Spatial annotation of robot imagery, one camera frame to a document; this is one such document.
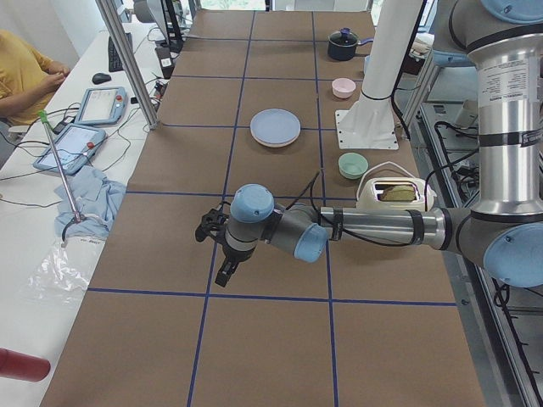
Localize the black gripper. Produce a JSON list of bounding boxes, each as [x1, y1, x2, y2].
[[195, 206, 253, 287]]

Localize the pink plate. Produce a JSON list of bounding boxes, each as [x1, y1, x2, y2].
[[252, 136, 298, 148]]

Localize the blue plate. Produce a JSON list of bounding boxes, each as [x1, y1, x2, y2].
[[249, 109, 301, 142]]

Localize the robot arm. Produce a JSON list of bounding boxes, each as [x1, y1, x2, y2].
[[195, 1, 542, 287]]

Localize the light blue cloth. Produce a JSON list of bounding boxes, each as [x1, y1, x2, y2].
[[54, 165, 126, 239]]

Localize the green bowl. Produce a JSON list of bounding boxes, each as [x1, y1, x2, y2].
[[338, 152, 369, 180]]

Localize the cream toaster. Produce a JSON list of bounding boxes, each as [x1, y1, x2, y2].
[[356, 161, 437, 212]]

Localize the clear plastic bag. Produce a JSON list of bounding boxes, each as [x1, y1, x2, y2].
[[21, 239, 104, 307]]

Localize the lower teach pendant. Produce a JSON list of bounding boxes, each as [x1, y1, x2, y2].
[[53, 124, 106, 176]]

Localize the teach pendant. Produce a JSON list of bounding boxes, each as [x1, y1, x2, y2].
[[53, 124, 106, 176], [75, 86, 126, 125]]

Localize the upper teach pendant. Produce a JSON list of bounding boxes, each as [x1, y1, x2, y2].
[[75, 86, 126, 125]]

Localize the pink bowl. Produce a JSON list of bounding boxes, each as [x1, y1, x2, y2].
[[332, 77, 356, 99]]

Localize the black computer mouse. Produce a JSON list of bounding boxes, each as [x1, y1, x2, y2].
[[92, 72, 111, 85]]

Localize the black keyboard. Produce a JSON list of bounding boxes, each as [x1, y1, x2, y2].
[[108, 32, 133, 73]]

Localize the red bottle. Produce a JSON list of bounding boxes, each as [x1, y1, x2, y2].
[[1, 348, 51, 382]]

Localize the reacher grabber stick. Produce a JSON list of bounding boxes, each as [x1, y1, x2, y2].
[[38, 110, 106, 248]]

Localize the dark blue lidded pot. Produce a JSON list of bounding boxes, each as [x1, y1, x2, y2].
[[327, 27, 374, 61]]

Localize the light blue cup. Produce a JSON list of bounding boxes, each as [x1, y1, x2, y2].
[[363, 55, 371, 75]]

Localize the person in yellow shirt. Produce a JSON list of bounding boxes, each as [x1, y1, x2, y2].
[[1, 30, 70, 125]]

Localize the white camera mast base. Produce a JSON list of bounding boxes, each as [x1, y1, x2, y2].
[[336, 0, 424, 150]]

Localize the aluminium frame post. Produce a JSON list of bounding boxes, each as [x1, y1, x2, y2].
[[95, 0, 158, 130]]

